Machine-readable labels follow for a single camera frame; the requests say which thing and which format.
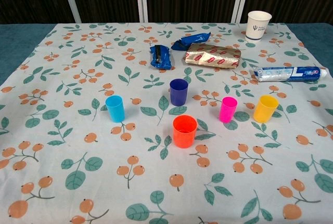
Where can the dark blue plastic cup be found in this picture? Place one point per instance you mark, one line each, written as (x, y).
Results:
(178, 96)

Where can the light blue plastic cup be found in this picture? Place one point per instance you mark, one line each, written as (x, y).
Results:
(115, 112)

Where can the pink plastic cup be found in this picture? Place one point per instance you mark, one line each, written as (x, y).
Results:
(227, 113)

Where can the yellow plastic cup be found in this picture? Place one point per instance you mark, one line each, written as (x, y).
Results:
(264, 113)

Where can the large orange plastic cup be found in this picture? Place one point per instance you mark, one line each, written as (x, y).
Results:
(183, 138)

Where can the white paper cup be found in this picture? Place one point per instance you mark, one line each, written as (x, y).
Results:
(256, 30)

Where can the flat blue black-striped packet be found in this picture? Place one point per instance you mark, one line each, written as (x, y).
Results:
(160, 57)

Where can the gold red snack package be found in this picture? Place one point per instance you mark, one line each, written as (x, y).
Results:
(210, 57)

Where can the twisted blue snack wrapper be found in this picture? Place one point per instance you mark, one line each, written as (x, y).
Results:
(193, 40)

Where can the floral patterned tablecloth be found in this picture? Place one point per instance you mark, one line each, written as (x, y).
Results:
(65, 130)

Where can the blue white toothpaste tube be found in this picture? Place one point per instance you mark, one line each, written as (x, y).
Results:
(286, 74)

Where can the teal velvet table cover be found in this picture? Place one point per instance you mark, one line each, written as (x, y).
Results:
(15, 42)

